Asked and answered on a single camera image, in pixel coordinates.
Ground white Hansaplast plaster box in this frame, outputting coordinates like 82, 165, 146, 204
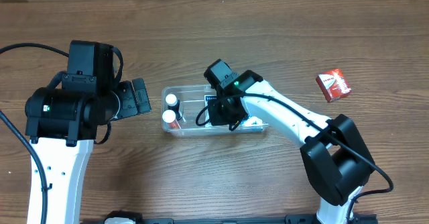
204, 95, 217, 106

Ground blue yellow VapoDrops box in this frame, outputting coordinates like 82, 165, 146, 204
240, 115, 265, 127

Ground clear plastic container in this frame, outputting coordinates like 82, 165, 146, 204
162, 84, 269, 137

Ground orange tube white cap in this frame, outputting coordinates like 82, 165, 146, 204
162, 109, 181, 129

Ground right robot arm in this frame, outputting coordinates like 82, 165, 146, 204
201, 59, 377, 223

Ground black bottle white cap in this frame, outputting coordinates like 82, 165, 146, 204
165, 93, 183, 121

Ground red white carton box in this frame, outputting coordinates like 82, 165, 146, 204
316, 68, 352, 103

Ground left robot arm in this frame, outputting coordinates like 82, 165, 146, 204
25, 40, 151, 223

